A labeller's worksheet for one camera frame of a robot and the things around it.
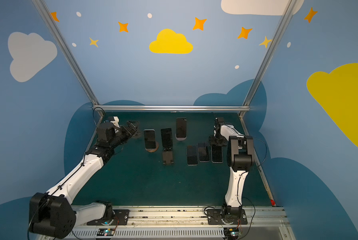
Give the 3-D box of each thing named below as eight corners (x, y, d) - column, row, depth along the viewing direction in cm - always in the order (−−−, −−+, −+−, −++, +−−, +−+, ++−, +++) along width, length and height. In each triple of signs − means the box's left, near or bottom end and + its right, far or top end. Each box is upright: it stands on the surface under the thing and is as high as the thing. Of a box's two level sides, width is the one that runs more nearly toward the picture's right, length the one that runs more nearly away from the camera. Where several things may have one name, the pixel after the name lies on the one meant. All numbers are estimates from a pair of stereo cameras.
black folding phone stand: (162, 165, 94) (162, 159, 89) (163, 153, 100) (163, 148, 94) (173, 165, 94) (173, 160, 89) (174, 153, 100) (173, 148, 94)
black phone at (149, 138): (146, 151, 101) (142, 136, 88) (148, 144, 105) (143, 129, 92) (156, 151, 101) (153, 136, 88) (157, 144, 105) (154, 129, 92)
